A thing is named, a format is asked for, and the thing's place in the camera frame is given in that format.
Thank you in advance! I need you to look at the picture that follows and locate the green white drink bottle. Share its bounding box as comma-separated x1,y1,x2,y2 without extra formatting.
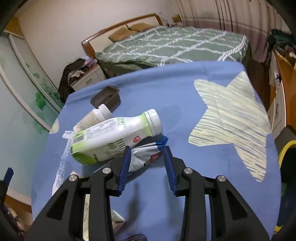
71,109,163,165

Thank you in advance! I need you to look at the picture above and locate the brown plastic tray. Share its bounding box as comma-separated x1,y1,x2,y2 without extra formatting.
90,86,121,112

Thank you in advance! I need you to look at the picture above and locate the pile of dark clothes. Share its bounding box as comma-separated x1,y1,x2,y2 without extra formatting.
58,56,97,103

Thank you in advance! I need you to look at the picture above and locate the bed with green plaid cover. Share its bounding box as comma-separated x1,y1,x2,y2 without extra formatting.
95,26,251,78

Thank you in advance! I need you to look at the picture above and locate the sliding wardrobe door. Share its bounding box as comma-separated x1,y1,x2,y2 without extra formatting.
1,33,64,204

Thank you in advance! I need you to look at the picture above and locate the clothes pile on desk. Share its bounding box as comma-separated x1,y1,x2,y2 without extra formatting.
267,29,295,58

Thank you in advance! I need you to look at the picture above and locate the wooden headboard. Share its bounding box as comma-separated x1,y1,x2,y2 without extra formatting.
81,13,163,58

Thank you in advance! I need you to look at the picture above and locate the brown pillow right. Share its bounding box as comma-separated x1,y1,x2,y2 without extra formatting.
128,23,154,32

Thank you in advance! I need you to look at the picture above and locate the grey tea box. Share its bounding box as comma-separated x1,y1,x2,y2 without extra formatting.
111,209,126,233

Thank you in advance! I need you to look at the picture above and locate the blue white snack wrapper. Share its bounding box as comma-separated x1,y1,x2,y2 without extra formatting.
128,135,168,175

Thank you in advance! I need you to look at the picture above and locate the small white pill bottle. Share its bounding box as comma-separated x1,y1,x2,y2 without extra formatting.
73,104,113,133

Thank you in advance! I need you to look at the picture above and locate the white nightstand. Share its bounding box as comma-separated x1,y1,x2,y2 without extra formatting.
71,64,106,91

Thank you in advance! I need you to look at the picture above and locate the brown pillow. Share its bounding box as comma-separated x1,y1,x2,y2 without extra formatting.
108,27,137,42
128,23,154,32

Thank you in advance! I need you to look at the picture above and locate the yellow rim trash bin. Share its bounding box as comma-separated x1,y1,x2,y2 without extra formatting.
278,140,296,168

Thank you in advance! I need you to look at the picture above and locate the pink striped curtain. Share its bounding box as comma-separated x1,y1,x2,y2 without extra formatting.
173,0,291,62

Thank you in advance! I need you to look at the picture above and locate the wooden desk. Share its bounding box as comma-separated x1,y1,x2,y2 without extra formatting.
267,50,295,138

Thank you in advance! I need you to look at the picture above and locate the brown pillow left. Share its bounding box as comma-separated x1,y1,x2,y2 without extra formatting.
108,27,137,42

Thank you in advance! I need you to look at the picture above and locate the blue star tablecloth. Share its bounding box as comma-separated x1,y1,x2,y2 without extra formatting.
32,61,281,235

